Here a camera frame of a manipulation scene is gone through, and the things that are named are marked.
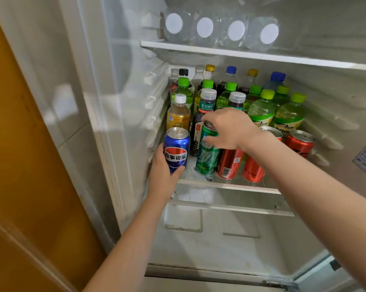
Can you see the green soda can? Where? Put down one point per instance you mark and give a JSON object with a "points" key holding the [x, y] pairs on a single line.
{"points": [[208, 158]]}

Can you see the person's right thumb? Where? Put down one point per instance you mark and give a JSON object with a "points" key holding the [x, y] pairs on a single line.
{"points": [[212, 142]]}

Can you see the person's left hand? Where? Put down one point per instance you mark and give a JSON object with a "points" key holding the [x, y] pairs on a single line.
{"points": [[158, 182]]}

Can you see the clear water bottle white cap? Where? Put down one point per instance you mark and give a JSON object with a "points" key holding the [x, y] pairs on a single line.
{"points": [[236, 30], [174, 23], [268, 34], [205, 27]]}

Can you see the glass fridge shelf clear trim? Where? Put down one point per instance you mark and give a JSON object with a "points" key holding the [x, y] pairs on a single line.
{"points": [[231, 191]]}

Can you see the small blue cap dark bottle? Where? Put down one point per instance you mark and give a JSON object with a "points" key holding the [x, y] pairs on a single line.
{"points": [[231, 70]]}

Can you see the dark bottle with grey cap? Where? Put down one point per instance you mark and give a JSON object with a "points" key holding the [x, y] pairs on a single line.
{"points": [[236, 99]]}

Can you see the person's left thumb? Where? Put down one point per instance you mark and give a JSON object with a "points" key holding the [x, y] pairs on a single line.
{"points": [[178, 173]]}

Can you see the person's right forearm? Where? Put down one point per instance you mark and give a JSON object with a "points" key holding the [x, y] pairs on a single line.
{"points": [[310, 191]]}

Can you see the black cap soda bottle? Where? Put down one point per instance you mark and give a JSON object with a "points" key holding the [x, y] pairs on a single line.
{"points": [[183, 72]]}

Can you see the blue soda can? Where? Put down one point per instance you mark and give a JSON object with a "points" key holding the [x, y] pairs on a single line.
{"points": [[177, 148]]}

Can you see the yellow cap dark bottle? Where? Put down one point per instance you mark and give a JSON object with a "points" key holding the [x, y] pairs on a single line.
{"points": [[210, 68], [252, 72]]}

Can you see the amber tea bottle white cap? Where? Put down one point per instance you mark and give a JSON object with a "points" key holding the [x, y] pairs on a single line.
{"points": [[178, 117]]}

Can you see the person's left forearm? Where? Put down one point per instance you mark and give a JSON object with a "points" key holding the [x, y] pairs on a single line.
{"points": [[131, 249]]}

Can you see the white refrigerator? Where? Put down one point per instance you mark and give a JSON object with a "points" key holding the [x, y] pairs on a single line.
{"points": [[134, 72]]}

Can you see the red soda can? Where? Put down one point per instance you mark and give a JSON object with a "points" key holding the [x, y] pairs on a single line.
{"points": [[300, 143], [230, 164], [253, 170]]}

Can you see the person's right hand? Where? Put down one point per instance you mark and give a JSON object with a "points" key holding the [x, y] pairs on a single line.
{"points": [[231, 129]]}

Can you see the dark bottle with teal label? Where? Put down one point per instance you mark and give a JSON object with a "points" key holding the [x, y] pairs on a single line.
{"points": [[207, 104]]}

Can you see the glass fridge shelf white trim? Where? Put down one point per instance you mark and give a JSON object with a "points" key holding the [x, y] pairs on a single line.
{"points": [[262, 56]]}

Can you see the group of green tea bottles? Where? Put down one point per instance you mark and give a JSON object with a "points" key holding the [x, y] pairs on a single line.
{"points": [[289, 115]]}

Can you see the yellow wooden door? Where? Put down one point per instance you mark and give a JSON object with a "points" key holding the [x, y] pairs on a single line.
{"points": [[25, 179]]}

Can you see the large blue cap bottle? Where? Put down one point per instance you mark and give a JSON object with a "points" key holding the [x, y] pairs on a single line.
{"points": [[277, 77]]}

